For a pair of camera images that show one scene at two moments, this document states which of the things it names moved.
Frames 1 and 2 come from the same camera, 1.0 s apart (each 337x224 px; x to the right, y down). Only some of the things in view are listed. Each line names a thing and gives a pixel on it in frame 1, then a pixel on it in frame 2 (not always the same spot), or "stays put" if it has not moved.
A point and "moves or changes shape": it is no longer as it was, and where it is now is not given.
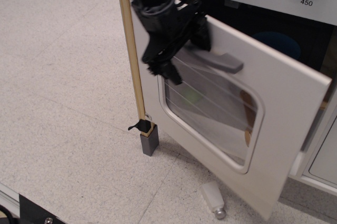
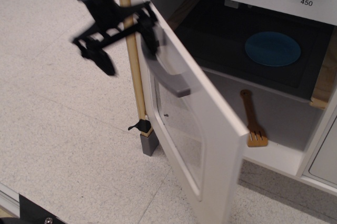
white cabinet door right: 321,166 stays put
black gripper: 171,29 → 113,18
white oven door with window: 246,132 moves or changes shape
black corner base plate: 30,213 stays put
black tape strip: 143,125 stays put
